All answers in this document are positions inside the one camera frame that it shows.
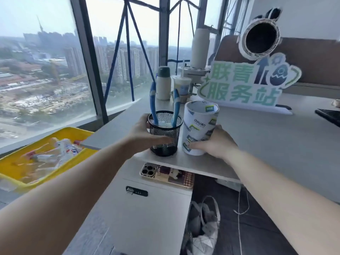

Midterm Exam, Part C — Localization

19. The person's left hand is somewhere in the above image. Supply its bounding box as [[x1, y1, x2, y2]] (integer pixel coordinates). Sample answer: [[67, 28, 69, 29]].
[[127, 113, 174, 155]]

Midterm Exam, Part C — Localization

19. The person's right hand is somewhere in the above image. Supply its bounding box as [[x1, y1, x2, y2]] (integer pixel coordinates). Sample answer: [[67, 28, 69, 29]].
[[188, 124, 239, 160]]

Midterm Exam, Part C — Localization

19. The clear tape roll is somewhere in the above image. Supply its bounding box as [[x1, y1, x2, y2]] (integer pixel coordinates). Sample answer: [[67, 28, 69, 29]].
[[182, 119, 217, 142], [182, 139, 208, 157]]

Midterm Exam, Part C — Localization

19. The black mesh pen holder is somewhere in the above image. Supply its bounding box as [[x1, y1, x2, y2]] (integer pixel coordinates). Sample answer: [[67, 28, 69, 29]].
[[147, 111, 184, 157]]

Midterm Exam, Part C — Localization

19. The blue white toothbrush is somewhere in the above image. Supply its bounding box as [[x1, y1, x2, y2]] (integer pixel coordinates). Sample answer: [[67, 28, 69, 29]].
[[171, 89, 181, 128], [149, 81, 160, 126]]

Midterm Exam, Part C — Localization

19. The white paper tape roll cup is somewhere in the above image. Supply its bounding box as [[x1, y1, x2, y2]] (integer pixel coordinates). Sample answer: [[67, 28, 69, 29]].
[[183, 101, 220, 125]]

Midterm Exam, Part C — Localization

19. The cluster of discarded bottles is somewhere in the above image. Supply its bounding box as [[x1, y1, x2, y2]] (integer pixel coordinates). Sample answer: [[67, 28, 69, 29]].
[[16, 137, 84, 181]]

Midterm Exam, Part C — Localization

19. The black notebook white circle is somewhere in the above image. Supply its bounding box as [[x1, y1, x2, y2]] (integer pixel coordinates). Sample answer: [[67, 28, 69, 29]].
[[315, 108, 340, 128]]

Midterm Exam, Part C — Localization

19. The yellow plastic bin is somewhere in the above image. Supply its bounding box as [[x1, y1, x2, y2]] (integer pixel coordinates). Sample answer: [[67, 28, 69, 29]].
[[0, 126, 97, 193]]

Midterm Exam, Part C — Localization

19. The person's left forearm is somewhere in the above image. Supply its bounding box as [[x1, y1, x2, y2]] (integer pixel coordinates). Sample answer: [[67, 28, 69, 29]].
[[0, 142, 133, 255]]

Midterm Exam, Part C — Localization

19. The person's right forearm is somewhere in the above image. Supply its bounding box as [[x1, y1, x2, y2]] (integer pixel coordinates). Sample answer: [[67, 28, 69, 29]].
[[226, 148, 340, 255]]

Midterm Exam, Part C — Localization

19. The phone in patterned case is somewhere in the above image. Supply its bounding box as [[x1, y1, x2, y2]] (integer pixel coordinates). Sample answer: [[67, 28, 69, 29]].
[[139, 162, 195, 189]]

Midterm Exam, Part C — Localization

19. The brown paper cup holder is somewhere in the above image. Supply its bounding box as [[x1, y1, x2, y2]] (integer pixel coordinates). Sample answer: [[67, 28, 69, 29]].
[[180, 93, 197, 104]]

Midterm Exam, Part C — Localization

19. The black cabinet lock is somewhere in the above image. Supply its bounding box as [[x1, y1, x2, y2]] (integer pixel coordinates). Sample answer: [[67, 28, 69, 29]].
[[125, 186, 149, 197]]

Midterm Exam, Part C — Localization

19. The cream thermos with green lid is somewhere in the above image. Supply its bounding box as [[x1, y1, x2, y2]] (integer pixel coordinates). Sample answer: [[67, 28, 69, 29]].
[[155, 66, 171, 101]]

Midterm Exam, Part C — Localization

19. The green white standing sign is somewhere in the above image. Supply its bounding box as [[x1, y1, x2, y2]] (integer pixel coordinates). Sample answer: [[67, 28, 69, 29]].
[[198, 52, 302, 114]]

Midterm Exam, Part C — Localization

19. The milk tea cup with straw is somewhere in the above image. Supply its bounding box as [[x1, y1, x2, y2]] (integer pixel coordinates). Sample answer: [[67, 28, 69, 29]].
[[172, 60, 192, 97]]

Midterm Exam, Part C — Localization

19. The white round stand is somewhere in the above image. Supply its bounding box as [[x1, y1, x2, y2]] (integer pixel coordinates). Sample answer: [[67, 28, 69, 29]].
[[177, 65, 212, 85]]

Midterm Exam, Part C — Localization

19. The white geometric handbag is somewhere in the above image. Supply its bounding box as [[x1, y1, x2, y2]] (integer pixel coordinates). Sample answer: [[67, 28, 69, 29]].
[[183, 196, 221, 255]]

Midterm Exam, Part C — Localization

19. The tall cream cylinder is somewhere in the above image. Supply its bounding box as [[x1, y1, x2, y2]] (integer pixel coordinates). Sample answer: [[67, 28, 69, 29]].
[[191, 28, 210, 69]]

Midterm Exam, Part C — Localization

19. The white cable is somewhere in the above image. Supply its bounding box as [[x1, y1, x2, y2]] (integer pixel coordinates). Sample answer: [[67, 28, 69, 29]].
[[233, 187, 250, 255]]

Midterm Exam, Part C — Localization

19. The dark metal window frame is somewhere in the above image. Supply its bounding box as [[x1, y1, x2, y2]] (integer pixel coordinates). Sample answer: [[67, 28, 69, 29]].
[[69, 0, 255, 125]]

